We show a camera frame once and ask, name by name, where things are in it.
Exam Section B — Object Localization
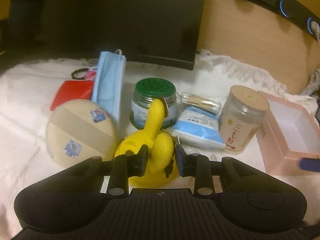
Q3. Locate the yellow plush toy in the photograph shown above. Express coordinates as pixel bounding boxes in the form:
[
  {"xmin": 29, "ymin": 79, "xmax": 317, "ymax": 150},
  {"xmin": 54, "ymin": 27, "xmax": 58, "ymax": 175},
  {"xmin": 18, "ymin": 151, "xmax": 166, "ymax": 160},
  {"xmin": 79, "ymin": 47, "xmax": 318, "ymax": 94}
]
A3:
[{"xmin": 115, "ymin": 99, "xmax": 178, "ymax": 189}]

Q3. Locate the white textured cloth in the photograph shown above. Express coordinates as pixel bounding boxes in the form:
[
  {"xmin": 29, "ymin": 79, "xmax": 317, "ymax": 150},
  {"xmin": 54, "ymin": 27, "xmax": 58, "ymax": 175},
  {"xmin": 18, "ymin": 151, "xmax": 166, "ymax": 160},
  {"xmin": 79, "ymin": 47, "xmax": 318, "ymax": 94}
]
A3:
[{"xmin": 1, "ymin": 50, "xmax": 317, "ymax": 239}]

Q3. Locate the blue surgical face mask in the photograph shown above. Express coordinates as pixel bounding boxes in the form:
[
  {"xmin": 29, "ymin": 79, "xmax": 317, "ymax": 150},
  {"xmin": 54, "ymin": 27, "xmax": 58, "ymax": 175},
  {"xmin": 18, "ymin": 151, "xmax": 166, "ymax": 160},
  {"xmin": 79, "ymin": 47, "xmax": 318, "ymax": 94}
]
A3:
[{"xmin": 91, "ymin": 49, "xmax": 126, "ymax": 131}]

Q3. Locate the white coiled power cable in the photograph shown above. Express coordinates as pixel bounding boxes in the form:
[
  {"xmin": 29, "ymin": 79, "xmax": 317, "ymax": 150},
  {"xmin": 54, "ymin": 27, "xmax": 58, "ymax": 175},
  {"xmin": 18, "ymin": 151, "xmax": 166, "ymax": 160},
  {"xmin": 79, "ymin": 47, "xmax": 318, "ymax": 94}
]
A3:
[{"xmin": 299, "ymin": 22, "xmax": 320, "ymax": 97}]

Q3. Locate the clear box of toothpicks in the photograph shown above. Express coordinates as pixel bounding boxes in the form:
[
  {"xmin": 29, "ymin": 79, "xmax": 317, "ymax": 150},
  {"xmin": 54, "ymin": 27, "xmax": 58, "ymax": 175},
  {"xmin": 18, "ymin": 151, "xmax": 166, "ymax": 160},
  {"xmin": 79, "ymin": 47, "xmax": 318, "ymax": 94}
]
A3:
[{"xmin": 178, "ymin": 93, "xmax": 221, "ymax": 114}]

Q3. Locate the black monitor screen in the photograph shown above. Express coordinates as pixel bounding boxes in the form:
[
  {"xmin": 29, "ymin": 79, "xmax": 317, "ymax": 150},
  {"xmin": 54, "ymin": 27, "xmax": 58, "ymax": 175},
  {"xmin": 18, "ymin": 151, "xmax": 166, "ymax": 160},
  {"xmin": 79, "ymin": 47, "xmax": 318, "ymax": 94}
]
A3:
[{"xmin": 1, "ymin": 0, "xmax": 204, "ymax": 70}]

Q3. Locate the clear jar beige lid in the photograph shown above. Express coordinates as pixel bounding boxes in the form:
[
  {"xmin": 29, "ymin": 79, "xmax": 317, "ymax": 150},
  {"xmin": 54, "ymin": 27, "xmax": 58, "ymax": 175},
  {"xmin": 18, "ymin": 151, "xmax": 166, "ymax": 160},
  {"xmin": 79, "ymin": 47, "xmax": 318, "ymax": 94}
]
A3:
[{"xmin": 219, "ymin": 85, "xmax": 270, "ymax": 153}]

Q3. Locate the glass jar green lid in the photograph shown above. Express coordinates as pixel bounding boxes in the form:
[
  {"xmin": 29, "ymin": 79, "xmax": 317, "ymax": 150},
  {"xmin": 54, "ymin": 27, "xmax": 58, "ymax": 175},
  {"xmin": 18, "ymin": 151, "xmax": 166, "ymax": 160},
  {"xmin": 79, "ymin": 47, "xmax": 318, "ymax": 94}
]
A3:
[{"xmin": 130, "ymin": 77, "xmax": 177, "ymax": 129}]

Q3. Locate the red plastic packet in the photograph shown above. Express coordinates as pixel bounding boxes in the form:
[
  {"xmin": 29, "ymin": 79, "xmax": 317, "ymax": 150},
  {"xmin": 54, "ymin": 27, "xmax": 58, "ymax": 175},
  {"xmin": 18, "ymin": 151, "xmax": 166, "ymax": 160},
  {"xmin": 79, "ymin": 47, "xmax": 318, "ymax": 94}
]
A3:
[{"xmin": 50, "ymin": 80, "xmax": 94, "ymax": 111}]

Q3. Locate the round beige powder puff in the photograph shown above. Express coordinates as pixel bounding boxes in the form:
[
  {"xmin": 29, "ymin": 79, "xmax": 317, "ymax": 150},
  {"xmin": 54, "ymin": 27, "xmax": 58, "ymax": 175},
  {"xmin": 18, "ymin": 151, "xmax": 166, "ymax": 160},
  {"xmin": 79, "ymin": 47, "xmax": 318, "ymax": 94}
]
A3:
[{"xmin": 46, "ymin": 99, "xmax": 118, "ymax": 168}]

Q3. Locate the small pink packet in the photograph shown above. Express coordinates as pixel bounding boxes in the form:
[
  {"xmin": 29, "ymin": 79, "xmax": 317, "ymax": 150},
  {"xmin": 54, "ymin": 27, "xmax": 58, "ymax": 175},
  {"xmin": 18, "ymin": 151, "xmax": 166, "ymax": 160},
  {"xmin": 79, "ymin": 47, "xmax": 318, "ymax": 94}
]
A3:
[{"xmin": 84, "ymin": 66, "xmax": 97, "ymax": 81}]

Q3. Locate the black hair tie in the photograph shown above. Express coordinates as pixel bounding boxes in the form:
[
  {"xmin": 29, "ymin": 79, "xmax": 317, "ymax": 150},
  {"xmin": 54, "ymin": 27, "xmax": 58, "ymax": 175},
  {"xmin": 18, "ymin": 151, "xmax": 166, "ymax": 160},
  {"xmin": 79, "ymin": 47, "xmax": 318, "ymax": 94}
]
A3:
[{"xmin": 71, "ymin": 68, "xmax": 91, "ymax": 80}]

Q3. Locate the pink cardboard gift box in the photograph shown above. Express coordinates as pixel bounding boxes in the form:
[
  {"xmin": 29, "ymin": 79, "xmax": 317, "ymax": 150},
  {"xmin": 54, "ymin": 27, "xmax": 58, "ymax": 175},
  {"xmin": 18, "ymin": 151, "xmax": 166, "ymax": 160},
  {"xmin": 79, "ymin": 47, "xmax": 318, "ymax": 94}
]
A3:
[{"xmin": 257, "ymin": 92, "xmax": 319, "ymax": 176}]

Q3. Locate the blue white tissue packet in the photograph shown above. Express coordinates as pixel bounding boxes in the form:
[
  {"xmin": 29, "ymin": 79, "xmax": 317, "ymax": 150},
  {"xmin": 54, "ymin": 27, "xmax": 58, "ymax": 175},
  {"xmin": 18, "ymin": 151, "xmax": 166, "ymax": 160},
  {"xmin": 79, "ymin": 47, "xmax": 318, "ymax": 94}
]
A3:
[{"xmin": 165, "ymin": 106, "xmax": 226, "ymax": 150}]

